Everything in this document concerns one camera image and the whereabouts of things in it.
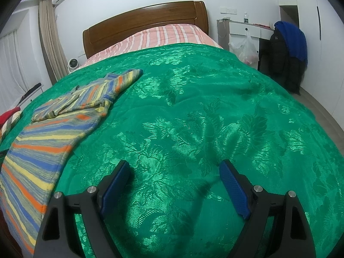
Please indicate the dark item on sill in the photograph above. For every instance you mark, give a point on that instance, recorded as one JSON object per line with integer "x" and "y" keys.
{"x": 31, "y": 91}

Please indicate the white desk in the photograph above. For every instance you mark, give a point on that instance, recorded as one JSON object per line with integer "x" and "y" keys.
{"x": 242, "y": 28}

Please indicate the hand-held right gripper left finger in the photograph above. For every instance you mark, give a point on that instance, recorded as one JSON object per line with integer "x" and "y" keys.
{"x": 115, "y": 190}

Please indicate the green floral blanket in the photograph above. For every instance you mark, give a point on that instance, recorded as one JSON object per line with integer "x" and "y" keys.
{"x": 201, "y": 107}

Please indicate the blue cloth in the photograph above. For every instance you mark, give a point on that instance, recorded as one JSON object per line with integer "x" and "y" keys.
{"x": 294, "y": 40}

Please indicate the clear plastic bag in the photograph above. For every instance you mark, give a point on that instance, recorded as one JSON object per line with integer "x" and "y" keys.
{"x": 246, "y": 49}

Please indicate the small clear bottle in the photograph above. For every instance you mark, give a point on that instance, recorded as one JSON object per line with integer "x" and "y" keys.
{"x": 245, "y": 18}

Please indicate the red cloth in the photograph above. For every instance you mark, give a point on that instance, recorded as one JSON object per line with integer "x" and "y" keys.
{"x": 8, "y": 114}

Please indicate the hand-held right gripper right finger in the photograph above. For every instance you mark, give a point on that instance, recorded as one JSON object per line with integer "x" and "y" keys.
{"x": 233, "y": 190}

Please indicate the white wardrobe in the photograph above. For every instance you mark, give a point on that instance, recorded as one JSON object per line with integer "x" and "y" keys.
{"x": 325, "y": 45}

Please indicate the black jacket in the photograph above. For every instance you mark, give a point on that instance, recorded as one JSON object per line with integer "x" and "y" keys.
{"x": 279, "y": 59}

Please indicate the beige curtain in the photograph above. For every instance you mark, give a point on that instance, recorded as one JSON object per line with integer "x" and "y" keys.
{"x": 52, "y": 40}

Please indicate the striped knit sweater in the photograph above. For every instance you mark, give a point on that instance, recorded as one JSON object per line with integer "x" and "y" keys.
{"x": 40, "y": 145}

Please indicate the wooden headboard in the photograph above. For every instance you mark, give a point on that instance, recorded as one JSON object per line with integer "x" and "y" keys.
{"x": 139, "y": 21}

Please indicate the small white fan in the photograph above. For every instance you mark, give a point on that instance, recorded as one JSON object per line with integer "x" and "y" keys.
{"x": 73, "y": 64}

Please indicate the white wall socket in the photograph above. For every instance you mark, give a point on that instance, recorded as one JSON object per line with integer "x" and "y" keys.
{"x": 228, "y": 10}

